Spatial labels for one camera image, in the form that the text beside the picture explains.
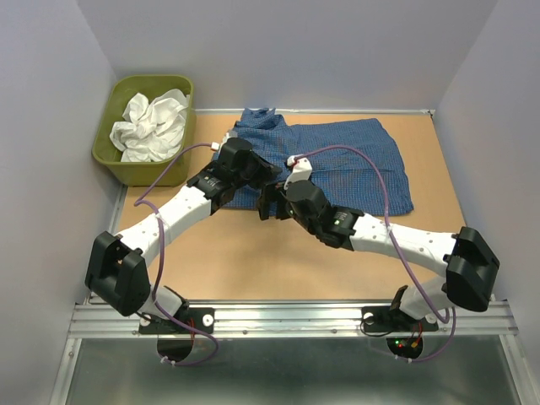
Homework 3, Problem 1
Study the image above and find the blue checkered long sleeve shirt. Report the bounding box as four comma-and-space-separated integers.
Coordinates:
232, 109, 414, 216

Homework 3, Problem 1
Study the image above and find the aluminium mounting rail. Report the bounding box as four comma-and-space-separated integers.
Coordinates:
51, 300, 539, 404

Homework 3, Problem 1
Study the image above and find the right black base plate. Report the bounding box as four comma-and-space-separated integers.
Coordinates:
361, 305, 439, 337

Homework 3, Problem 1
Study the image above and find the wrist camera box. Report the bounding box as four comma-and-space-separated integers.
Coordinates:
210, 130, 237, 152
283, 155, 312, 190

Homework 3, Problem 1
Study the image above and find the white crumpled shirt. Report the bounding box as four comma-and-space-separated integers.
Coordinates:
110, 89, 191, 163

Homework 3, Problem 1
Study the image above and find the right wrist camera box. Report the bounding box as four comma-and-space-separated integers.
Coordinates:
283, 155, 312, 190

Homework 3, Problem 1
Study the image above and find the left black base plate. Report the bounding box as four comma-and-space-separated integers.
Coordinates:
138, 307, 215, 336

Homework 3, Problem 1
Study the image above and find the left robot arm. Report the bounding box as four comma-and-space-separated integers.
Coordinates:
84, 138, 281, 332

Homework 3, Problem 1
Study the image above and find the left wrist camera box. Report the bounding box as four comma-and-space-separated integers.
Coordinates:
210, 130, 237, 152

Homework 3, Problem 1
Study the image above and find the green plastic bin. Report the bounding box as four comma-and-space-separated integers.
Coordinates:
92, 74, 197, 186

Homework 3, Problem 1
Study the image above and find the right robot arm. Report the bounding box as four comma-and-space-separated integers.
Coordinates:
256, 180, 500, 329

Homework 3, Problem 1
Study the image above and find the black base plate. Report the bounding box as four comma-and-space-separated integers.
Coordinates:
361, 305, 439, 337
138, 307, 215, 336

